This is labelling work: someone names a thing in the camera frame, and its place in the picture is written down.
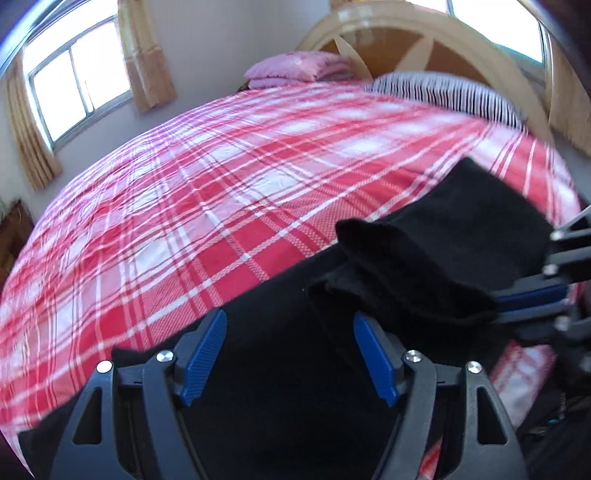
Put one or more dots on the brown wooden desk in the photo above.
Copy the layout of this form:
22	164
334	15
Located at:
11	230

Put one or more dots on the folded pink blanket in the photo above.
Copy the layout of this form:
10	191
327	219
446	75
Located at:
295	67

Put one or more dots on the large bright window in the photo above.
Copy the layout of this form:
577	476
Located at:
498	27

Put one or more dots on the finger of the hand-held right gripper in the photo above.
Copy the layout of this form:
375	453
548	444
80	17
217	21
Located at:
540	314
535	290

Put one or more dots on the sliding window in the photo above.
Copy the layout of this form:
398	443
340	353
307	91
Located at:
83	78

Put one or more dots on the beige patterned curtain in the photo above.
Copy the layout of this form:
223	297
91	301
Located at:
32	138
147	60

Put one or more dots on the red plaid bed sheet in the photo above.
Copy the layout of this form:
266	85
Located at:
184	207

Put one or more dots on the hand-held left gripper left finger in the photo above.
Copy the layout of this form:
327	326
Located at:
203	360

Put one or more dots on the yellow curtain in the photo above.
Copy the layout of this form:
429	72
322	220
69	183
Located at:
570	101

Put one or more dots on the round wooden headboard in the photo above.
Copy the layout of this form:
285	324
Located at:
461	55

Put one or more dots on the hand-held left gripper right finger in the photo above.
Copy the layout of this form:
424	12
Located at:
376	364

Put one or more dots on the black pants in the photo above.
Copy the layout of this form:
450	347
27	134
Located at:
286	415

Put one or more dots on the striped pillow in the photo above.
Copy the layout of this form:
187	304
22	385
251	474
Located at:
438	90

